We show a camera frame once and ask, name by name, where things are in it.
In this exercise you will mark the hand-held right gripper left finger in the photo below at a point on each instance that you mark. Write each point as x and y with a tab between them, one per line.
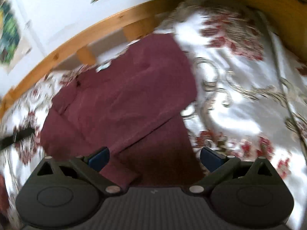
98	158

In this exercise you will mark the floral white bedspread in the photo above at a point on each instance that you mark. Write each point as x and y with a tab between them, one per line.
239	88

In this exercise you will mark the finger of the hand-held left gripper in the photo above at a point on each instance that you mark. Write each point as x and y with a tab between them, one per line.
16	137

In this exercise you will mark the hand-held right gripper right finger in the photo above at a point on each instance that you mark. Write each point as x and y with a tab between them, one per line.
209	158

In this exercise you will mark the wooden bed frame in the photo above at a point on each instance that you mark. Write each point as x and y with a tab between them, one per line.
91	33

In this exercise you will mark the maroon shirt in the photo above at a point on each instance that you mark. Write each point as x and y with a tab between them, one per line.
124	105

